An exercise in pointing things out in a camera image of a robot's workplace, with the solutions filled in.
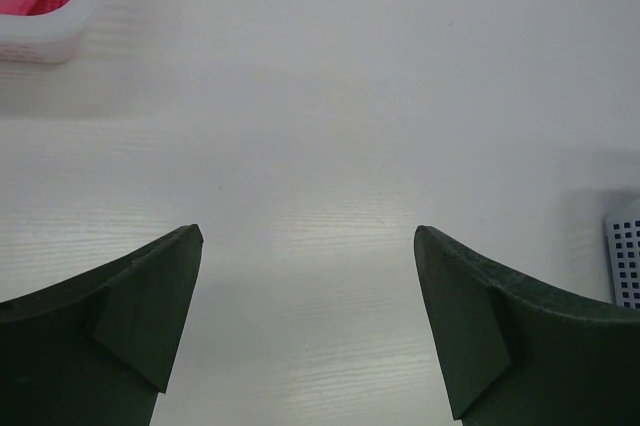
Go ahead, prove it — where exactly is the white plastic towel basket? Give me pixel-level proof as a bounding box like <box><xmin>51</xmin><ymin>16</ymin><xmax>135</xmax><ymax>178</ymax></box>
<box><xmin>605</xmin><ymin>200</ymin><xmax>640</xmax><ymax>310</ymax></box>

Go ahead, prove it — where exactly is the white empty plastic basket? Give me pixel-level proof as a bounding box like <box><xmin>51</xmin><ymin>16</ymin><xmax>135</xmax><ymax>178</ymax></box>
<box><xmin>1</xmin><ymin>0</ymin><xmax>104</xmax><ymax>64</ymax></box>

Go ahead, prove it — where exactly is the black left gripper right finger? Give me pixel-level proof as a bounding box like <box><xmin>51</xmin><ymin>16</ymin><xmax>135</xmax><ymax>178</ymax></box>
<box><xmin>414</xmin><ymin>226</ymin><xmax>639</xmax><ymax>425</ymax></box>

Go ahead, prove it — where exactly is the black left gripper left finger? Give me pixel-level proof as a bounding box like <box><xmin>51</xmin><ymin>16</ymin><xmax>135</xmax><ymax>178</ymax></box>
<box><xmin>1</xmin><ymin>224</ymin><xmax>203</xmax><ymax>425</ymax></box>

